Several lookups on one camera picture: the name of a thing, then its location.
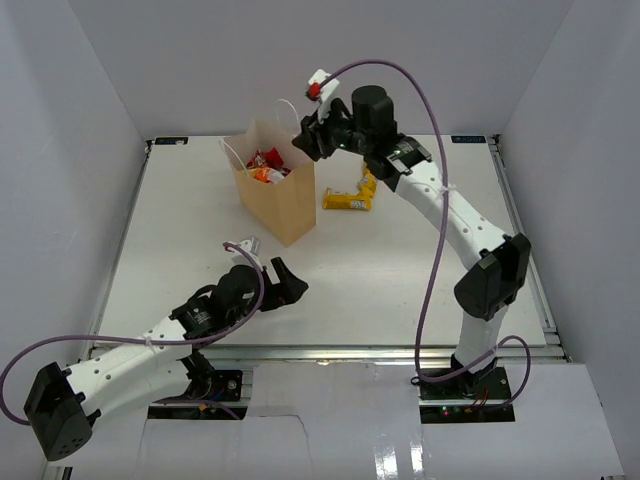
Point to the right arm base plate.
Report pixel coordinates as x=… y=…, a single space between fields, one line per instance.
x=456 y=402

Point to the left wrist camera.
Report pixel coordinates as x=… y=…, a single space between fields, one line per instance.
x=241 y=250

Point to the orange snack packet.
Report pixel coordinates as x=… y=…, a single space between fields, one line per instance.
x=268 y=175

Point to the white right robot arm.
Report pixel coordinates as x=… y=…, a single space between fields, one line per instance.
x=496 y=263

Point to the white front cover sheet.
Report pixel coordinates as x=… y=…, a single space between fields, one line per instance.
x=357 y=421

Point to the small red triangular snack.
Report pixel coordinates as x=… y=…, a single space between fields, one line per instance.
x=266 y=158

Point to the aluminium front rail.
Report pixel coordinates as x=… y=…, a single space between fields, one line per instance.
x=324 y=353

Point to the yellow snack bar upper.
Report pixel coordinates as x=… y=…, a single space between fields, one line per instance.
x=367 y=185

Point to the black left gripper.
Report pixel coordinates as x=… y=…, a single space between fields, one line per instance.
x=287 y=291

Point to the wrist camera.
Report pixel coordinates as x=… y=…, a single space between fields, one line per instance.
x=241 y=250
x=322 y=90

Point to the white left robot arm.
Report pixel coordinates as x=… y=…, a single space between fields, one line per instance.
x=65 y=406

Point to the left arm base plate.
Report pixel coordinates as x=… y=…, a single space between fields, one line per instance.
x=213 y=399

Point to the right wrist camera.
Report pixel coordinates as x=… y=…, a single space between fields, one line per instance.
x=322 y=90

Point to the brown paper bag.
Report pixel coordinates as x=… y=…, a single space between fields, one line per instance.
x=287 y=209

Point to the yellow snack bar lower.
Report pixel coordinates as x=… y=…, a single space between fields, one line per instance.
x=335 y=200

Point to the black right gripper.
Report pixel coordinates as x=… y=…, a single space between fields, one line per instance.
x=320 y=132

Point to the blue corner marker tag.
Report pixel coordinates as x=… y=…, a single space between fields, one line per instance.
x=468 y=139

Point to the yellow snack bar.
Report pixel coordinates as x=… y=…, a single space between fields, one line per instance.
x=367 y=185
x=335 y=200

